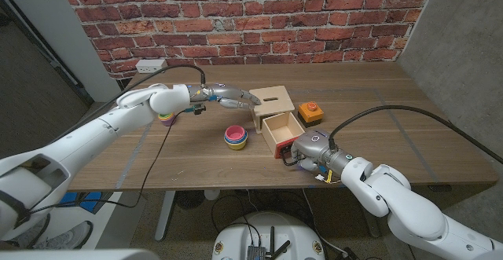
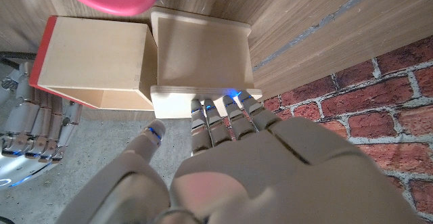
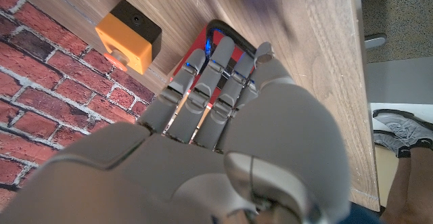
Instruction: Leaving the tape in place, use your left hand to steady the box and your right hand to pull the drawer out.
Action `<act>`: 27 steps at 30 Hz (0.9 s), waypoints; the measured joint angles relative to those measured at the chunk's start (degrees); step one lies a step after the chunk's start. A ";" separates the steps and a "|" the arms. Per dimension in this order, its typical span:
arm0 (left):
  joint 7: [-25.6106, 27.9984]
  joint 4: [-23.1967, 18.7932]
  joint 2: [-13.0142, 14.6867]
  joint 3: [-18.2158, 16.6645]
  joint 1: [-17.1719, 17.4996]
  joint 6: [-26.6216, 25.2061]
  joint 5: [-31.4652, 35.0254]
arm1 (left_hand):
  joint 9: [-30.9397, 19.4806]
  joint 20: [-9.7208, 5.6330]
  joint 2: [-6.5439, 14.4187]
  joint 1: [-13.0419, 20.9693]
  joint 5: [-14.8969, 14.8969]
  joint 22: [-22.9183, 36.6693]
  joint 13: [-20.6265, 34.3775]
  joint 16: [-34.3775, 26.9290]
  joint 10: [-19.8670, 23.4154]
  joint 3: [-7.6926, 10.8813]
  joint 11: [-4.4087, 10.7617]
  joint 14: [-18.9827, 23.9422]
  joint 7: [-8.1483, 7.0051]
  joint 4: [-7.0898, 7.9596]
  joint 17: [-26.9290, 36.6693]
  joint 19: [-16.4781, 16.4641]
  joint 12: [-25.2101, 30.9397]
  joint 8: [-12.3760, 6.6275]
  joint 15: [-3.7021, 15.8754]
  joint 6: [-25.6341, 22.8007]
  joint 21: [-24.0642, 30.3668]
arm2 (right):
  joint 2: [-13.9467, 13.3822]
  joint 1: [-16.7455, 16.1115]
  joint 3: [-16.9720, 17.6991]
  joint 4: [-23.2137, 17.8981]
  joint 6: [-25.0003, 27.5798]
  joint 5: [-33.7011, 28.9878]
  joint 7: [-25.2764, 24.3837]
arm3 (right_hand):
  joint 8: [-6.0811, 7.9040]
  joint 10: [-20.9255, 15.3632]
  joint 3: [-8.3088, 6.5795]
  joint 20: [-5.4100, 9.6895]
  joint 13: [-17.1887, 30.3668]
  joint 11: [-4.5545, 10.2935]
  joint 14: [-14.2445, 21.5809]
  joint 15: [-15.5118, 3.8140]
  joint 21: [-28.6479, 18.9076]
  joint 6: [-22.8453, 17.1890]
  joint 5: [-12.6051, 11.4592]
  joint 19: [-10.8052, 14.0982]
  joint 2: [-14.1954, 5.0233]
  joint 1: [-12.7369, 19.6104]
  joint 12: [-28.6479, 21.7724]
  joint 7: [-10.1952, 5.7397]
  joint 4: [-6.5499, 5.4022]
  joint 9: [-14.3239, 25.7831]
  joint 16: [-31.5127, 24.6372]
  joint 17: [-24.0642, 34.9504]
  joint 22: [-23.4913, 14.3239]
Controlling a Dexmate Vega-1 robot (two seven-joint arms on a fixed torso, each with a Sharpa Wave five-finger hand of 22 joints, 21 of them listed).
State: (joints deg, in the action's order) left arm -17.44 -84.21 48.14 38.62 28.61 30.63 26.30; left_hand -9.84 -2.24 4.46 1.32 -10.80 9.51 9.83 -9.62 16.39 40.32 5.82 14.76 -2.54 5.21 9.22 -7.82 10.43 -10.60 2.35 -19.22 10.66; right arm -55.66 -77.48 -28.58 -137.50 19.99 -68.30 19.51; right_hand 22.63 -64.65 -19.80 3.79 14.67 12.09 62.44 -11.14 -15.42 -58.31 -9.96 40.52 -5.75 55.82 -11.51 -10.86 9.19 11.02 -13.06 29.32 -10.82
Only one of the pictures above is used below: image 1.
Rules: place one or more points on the pink nesting cup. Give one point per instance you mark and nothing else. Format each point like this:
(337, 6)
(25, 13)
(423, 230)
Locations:
(235, 134)

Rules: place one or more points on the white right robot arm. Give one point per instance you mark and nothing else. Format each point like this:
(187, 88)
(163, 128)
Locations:
(408, 209)

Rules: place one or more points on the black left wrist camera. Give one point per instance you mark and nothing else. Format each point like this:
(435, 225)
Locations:
(198, 108)

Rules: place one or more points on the blue floor pad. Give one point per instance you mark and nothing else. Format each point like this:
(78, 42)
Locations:
(90, 201)

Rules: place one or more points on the red brick printed backdrop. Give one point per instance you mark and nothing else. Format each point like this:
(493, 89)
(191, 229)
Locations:
(255, 16)

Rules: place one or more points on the light wooden slotted box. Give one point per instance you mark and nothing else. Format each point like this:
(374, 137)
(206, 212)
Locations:
(281, 103)

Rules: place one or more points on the black round floor base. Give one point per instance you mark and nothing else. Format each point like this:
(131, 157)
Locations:
(189, 199)

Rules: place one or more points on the white robot head rim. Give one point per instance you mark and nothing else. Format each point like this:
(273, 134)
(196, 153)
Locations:
(78, 255)

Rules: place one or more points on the blue nesting cup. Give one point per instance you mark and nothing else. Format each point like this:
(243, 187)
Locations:
(236, 143)

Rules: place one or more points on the white power outlet strip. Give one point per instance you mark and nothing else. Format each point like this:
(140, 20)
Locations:
(151, 66)

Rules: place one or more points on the yellow nesting cup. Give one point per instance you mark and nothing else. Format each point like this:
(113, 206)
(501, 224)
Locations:
(236, 147)

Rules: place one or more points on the orange emergency stop button box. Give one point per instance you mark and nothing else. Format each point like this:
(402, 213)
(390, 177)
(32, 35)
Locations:
(310, 112)

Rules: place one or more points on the white table leg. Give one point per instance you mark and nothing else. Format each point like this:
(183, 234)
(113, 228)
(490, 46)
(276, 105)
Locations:
(165, 213)

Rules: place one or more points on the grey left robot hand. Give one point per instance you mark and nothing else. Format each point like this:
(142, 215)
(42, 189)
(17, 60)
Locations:
(224, 91)

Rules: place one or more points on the white sneaker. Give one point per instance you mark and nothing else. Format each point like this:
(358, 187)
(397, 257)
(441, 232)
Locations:
(63, 238)

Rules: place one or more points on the dark table leg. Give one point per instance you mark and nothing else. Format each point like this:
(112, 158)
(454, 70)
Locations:
(373, 228)

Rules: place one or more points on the grey computer module with antennas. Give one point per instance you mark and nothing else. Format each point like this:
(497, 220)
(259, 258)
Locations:
(257, 252)

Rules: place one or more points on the white robot torso base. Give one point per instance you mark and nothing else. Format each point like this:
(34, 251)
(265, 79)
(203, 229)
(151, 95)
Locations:
(236, 240)

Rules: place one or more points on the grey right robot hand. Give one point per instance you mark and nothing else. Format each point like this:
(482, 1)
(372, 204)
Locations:
(314, 144)

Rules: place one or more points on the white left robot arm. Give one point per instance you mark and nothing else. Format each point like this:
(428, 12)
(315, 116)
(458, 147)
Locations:
(98, 134)

